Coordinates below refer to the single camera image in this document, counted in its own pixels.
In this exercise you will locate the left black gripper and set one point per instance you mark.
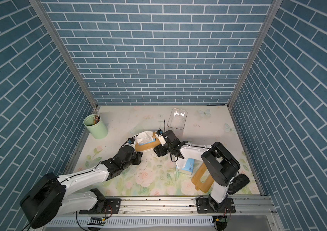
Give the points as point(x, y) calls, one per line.
point(138, 158)

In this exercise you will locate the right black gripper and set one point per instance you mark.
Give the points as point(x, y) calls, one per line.
point(159, 150)

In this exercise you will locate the white tissue box base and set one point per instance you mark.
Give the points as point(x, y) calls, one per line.
point(144, 135)

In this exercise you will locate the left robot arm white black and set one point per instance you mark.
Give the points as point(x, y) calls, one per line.
point(55, 195)

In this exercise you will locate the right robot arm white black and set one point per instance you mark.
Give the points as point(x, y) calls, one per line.
point(221, 164)

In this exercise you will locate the clear plastic tissue box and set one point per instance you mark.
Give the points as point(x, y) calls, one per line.
point(177, 119)

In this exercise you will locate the dark bamboo lid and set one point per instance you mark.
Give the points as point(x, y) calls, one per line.
point(196, 179)

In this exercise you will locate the green pen cup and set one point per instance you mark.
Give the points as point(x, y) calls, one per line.
point(98, 131)

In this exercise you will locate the pens in cup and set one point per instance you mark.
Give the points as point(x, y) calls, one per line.
point(96, 119)

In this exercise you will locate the green circuit board right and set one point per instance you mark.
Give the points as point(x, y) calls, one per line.
point(222, 219)

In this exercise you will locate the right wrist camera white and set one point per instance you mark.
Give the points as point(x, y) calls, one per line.
point(159, 135)

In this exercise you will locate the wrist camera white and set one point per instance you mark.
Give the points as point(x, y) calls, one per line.
point(159, 135)
point(131, 141)

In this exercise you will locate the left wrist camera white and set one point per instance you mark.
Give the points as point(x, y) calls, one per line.
point(131, 141)

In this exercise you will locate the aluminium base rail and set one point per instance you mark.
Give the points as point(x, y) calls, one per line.
point(157, 205)

